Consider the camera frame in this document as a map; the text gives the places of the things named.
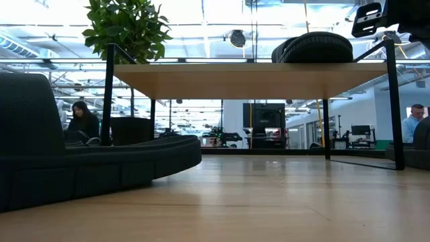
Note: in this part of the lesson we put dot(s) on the black background monitor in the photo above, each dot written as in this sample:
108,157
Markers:
361,130

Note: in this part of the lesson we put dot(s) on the black round hanging device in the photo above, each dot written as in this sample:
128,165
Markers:
237,38
391,35

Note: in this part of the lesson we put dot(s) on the green panel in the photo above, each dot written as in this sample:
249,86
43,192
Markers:
380,145

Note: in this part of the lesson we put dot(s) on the person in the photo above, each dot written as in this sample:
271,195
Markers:
84,122
411,126

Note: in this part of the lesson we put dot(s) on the green leafy plant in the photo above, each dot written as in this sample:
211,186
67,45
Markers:
127,27

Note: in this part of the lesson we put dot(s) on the black metal table frame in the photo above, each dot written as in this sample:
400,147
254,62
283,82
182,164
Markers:
268,152

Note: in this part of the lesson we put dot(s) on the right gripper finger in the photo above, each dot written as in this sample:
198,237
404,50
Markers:
376,7

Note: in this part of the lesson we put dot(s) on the black background robot arms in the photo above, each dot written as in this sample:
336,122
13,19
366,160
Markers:
228,137

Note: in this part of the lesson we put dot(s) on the wooden shelf black metal legs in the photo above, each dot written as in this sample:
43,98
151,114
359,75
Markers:
248,80

